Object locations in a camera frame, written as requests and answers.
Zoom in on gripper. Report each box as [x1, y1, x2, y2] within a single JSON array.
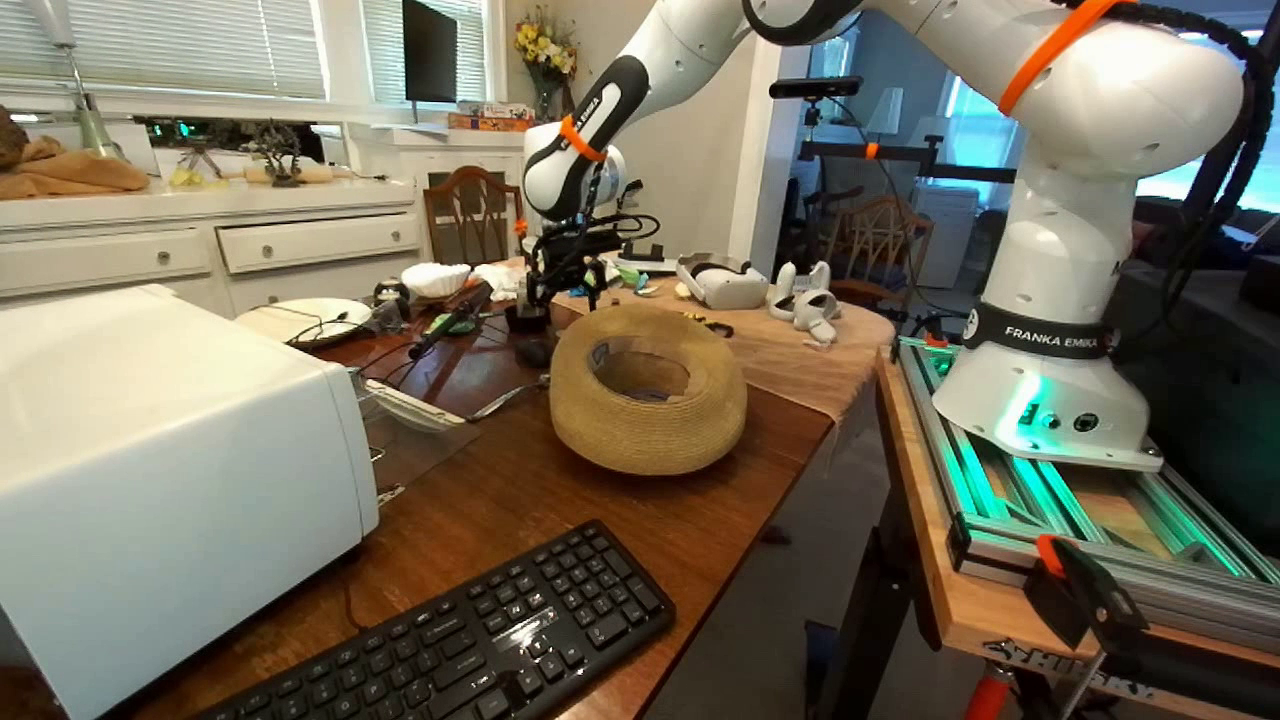
[[526, 226, 623, 312]]

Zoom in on white scalloped bowl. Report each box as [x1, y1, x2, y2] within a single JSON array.
[[401, 262, 473, 300]]

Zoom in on wooden chair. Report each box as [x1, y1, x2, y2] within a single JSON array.
[[422, 165, 525, 267]]

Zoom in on black and green tool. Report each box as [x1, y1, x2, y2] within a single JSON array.
[[407, 281, 496, 362]]

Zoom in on metal spoon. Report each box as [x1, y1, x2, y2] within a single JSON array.
[[464, 374, 552, 423]]

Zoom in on white headset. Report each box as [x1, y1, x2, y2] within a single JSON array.
[[676, 252, 771, 311]]

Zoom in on straw hat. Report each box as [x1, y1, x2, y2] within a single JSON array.
[[548, 302, 749, 478]]

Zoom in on stack of boxes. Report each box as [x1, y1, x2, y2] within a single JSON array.
[[446, 100, 537, 134]]

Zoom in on white hand controller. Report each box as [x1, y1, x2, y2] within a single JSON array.
[[793, 261, 842, 347], [767, 261, 801, 322]]

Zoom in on vase of yellow flowers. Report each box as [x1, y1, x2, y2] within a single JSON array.
[[513, 8, 580, 124]]

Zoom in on white plate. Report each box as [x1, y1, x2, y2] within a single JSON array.
[[236, 297, 374, 350]]

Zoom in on black monitor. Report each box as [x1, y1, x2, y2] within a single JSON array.
[[401, 0, 460, 105]]

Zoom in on wicker chair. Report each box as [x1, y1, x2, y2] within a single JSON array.
[[818, 194, 938, 313]]

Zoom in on small tree sculpture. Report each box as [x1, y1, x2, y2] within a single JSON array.
[[243, 119, 307, 189]]

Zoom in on black keyboard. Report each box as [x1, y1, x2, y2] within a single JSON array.
[[193, 519, 677, 720]]

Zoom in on white table lamp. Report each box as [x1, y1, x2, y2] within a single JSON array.
[[864, 86, 907, 138]]

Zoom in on white sideboard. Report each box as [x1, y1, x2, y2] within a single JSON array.
[[0, 178, 424, 313]]

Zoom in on white box appliance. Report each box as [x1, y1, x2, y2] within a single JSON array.
[[0, 284, 381, 720]]

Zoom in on window blinds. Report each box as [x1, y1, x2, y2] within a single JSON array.
[[0, 0, 490, 105]]

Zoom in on silver desk lamp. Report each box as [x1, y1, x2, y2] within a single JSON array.
[[28, 0, 128, 162]]

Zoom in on brown cloth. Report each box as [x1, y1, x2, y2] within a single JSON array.
[[0, 104, 152, 202]]

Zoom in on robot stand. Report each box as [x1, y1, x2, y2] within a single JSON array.
[[838, 335, 1280, 720]]

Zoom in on orange and black clamp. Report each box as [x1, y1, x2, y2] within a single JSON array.
[[1022, 533, 1153, 653]]

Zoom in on black cable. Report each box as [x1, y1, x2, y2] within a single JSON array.
[[284, 309, 378, 348]]

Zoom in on camera on mount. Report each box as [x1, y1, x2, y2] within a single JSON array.
[[767, 75, 1018, 188]]

